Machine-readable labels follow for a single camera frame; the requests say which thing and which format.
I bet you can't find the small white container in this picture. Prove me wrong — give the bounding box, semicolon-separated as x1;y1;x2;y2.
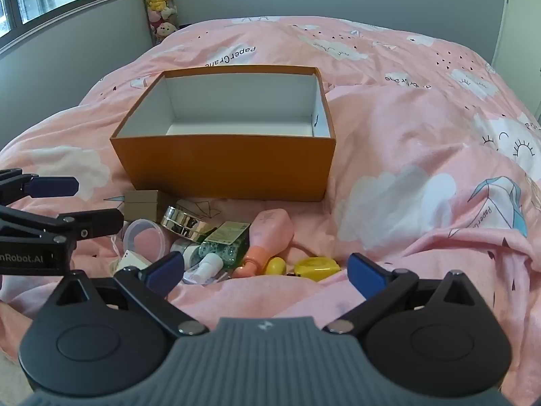
114;250;153;275

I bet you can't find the pink printed blanket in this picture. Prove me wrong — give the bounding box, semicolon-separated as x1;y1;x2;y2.
0;16;541;390

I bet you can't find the clear round plastic container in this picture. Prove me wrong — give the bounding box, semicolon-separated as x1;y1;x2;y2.
122;219;165;262

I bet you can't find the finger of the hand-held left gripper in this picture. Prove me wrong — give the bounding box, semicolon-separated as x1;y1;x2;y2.
0;169;79;206
0;206;124;242

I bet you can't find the green patterned box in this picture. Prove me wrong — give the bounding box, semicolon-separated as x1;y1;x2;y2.
198;221;252;271

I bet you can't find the white door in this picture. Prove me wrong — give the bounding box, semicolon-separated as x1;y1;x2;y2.
490;0;541;123

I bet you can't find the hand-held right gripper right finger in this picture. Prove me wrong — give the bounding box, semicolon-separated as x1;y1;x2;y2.
323;253;489;335

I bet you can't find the small glass jar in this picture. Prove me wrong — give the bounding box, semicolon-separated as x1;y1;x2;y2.
170;237;201;269

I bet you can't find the yellow plastic toy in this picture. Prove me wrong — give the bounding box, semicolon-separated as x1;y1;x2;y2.
293;256;341;282

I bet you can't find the small white bottle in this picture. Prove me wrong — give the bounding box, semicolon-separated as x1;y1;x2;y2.
183;253;224;285

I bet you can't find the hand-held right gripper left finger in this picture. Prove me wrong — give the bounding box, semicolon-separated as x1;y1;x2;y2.
51;251;210;338

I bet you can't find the pink bottle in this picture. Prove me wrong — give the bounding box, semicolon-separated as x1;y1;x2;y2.
232;209;295;279

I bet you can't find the round metallic tin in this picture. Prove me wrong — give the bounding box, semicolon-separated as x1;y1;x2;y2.
161;205;208;238

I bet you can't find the small brown cardboard box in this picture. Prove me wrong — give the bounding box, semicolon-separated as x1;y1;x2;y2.
122;190;172;223

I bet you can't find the orange cardboard box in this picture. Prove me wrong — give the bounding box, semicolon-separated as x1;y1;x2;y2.
110;65;337;202

